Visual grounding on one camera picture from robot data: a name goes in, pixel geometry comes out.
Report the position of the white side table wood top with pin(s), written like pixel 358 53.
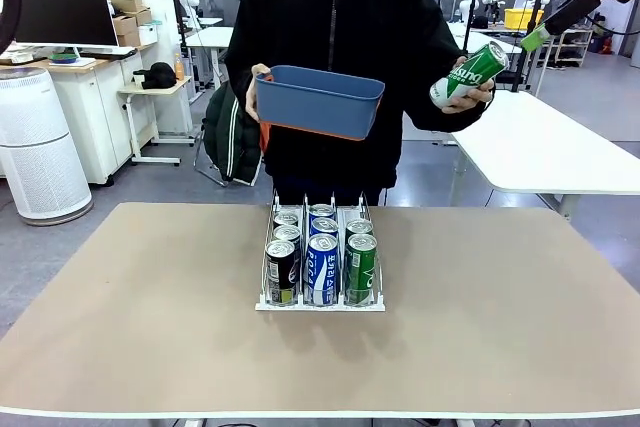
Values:
pixel 150 88

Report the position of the green bowl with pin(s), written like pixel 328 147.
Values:
pixel 64 57

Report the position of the small white box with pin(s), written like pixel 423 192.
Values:
pixel 148 35

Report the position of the black hat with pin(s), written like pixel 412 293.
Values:
pixel 157 74

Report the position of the black computer monitor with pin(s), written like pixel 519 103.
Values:
pixel 70 17

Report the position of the blue Pocari Sweat can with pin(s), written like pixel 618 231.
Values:
pixel 322 211
pixel 324 226
pixel 321 272

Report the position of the person in black jacket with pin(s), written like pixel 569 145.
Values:
pixel 330 32

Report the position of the white background desk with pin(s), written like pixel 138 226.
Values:
pixel 480 36

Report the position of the black tripod pole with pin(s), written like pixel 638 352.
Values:
pixel 520 72

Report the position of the dark jacket with white stripes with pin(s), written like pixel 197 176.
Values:
pixel 235 142

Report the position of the white cylindrical air purifier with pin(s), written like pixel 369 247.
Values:
pixel 40 147

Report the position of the orange drink bottle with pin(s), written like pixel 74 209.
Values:
pixel 179 69

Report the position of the person left hand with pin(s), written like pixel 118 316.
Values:
pixel 472 99

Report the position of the brown cardboard box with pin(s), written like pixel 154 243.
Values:
pixel 129 40
pixel 125 24
pixel 125 1

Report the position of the white cabinet desk wood top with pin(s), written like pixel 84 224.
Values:
pixel 100 117

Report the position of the green cider can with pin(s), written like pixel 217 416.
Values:
pixel 360 272
pixel 470 72
pixel 359 226

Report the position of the red fire extinguisher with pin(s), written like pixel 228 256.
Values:
pixel 606 43

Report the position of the black keyboard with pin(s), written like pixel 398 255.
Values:
pixel 107 53

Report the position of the metal frame chair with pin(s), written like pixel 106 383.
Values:
pixel 210 176

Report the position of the person right hand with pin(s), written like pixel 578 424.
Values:
pixel 251 97

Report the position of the yellow plastic bin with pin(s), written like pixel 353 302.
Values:
pixel 520 18

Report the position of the large white table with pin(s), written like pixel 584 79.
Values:
pixel 540 147

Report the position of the blue plastic bin orange trim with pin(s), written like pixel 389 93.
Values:
pixel 320 102

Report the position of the person left forearm black sleeve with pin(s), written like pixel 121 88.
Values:
pixel 440 119

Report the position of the person right forearm black sleeve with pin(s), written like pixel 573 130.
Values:
pixel 237 72

